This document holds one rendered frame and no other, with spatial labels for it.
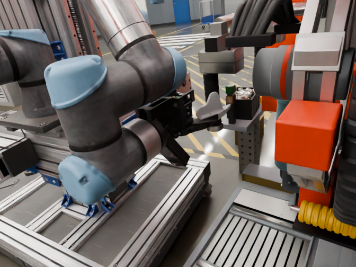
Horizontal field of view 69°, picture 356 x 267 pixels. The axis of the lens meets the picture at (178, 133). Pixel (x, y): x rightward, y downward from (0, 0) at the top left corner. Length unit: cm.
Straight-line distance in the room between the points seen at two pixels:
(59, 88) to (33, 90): 49
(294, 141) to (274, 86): 31
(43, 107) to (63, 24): 32
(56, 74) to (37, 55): 48
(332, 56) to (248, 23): 17
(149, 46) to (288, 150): 26
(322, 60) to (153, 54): 25
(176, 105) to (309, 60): 23
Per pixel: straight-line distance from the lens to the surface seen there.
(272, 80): 69
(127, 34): 42
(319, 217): 77
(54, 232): 137
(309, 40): 46
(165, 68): 41
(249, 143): 162
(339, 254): 111
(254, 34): 53
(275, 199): 147
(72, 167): 36
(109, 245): 119
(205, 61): 60
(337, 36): 45
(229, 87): 129
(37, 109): 82
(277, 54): 70
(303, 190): 83
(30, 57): 80
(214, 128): 66
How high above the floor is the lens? 105
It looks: 27 degrees down
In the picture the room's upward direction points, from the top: 9 degrees counter-clockwise
